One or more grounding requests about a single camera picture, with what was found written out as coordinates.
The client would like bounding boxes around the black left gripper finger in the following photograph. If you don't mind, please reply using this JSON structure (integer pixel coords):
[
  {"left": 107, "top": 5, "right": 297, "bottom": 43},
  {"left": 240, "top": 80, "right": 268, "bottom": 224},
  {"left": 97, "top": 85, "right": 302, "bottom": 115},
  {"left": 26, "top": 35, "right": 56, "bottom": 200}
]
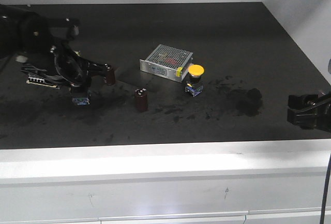
[
  {"left": 69, "top": 78, "right": 92, "bottom": 92},
  {"left": 86, "top": 61, "right": 113, "bottom": 77}
]

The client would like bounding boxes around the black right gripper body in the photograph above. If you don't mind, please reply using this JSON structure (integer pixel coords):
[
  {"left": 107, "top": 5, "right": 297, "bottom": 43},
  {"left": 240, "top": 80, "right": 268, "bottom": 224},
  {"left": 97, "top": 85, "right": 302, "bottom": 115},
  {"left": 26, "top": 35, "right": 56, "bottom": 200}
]
[{"left": 316, "top": 94, "right": 330, "bottom": 132}]

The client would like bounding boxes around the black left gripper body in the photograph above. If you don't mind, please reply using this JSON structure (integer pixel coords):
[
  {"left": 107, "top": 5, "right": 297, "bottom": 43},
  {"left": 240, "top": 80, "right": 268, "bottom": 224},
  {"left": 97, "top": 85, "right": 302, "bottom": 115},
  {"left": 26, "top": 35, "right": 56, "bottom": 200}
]
[{"left": 49, "top": 41, "right": 88, "bottom": 86}]

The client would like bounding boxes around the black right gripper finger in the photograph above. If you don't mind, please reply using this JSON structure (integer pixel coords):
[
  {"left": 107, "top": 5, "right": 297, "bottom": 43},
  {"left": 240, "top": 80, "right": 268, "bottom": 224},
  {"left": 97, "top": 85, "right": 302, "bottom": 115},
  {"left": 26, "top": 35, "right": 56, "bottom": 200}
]
[{"left": 287, "top": 94, "right": 318, "bottom": 130}]

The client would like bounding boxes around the red mushroom push button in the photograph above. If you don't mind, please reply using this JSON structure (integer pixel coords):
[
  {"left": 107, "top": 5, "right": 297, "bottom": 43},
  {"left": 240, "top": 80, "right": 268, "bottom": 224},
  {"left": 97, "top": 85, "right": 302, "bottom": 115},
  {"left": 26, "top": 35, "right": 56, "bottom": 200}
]
[{"left": 70, "top": 87, "right": 91, "bottom": 106}]

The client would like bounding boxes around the yellow mushroom push button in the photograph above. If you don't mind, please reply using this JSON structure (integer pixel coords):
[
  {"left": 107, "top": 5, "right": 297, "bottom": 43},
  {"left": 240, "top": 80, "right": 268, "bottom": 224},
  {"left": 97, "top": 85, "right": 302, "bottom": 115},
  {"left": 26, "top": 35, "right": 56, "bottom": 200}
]
[{"left": 185, "top": 64, "right": 205, "bottom": 97}]

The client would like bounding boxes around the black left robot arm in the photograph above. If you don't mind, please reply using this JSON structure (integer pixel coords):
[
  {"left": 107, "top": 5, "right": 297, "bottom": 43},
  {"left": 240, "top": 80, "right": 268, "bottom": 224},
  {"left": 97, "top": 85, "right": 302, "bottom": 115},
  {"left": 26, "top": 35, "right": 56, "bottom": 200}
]
[{"left": 1, "top": 5, "right": 115, "bottom": 89}]

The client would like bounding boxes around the rear dark red capacitor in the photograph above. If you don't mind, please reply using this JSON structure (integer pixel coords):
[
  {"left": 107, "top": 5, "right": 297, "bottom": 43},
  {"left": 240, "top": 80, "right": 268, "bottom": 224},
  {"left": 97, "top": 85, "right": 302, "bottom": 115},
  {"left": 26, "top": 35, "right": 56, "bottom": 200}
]
[{"left": 104, "top": 64, "right": 116, "bottom": 85}]

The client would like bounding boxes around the dark red capacitor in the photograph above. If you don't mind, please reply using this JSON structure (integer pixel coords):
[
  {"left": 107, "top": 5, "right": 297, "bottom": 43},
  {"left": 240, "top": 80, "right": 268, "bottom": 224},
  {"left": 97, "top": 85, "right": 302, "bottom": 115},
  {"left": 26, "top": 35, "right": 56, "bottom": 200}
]
[
  {"left": 104, "top": 64, "right": 116, "bottom": 85},
  {"left": 134, "top": 88, "right": 148, "bottom": 112}
]

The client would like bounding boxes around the left mesh power supply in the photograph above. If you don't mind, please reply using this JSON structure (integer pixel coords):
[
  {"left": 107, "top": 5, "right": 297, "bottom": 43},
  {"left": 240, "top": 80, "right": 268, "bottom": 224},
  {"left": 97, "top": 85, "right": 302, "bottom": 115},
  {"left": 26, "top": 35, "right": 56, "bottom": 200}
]
[{"left": 20, "top": 50, "right": 81, "bottom": 89}]

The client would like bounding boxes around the mesh power supply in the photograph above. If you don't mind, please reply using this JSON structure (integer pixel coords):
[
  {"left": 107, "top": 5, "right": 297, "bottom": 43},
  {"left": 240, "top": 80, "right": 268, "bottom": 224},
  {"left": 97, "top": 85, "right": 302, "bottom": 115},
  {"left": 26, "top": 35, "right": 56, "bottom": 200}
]
[
  {"left": 140, "top": 44, "right": 193, "bottom": 83},
  {"left": 20, "top": 50, "right": 81, "bottom": 89}
]

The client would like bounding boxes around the front dark red capacitor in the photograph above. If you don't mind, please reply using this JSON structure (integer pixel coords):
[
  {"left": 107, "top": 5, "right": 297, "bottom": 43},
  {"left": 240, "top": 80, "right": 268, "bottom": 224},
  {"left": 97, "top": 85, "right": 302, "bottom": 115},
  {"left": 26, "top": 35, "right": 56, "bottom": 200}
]
[{"left": 134, "top": 88, "right": 148, "bottom": 112}]

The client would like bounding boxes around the right mesh power supply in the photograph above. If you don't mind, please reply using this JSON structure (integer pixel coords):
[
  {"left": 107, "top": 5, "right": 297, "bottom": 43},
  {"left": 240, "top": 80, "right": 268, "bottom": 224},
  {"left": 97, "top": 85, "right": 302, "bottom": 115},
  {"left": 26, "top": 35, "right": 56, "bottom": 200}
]
[{"left": 140, "top": 44, "right": 193, "bottom": 83}]

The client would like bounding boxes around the black cable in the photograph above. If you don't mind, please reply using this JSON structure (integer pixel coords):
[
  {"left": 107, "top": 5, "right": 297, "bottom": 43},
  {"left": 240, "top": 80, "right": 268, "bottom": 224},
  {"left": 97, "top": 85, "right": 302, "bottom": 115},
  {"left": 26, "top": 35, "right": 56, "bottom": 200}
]
[{"left": 319, "top": 154, "right": 331, "bottom": 224}]

